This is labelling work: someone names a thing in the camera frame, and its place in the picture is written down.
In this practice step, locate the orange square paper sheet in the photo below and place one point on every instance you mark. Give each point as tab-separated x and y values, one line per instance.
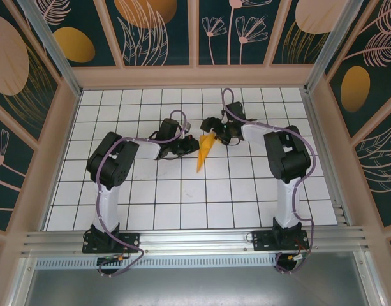
203	153

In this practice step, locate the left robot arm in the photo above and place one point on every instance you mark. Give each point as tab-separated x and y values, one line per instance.
106	207

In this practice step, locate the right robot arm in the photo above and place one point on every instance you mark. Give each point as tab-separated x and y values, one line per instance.
287	204

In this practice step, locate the grey metal sheet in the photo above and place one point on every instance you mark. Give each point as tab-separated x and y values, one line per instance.
195	287

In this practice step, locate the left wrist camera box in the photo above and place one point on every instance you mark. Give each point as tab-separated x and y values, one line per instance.
188	126

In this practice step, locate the long aluminium mounting rail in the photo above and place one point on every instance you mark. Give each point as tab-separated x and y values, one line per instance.
195	239

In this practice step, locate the aluminium side rail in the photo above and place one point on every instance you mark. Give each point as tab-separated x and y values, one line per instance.
322	150

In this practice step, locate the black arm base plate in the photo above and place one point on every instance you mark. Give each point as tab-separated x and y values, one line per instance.
131	240
262	240

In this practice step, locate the aluminium frame post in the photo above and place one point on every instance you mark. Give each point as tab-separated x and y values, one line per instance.
51	48
337	43

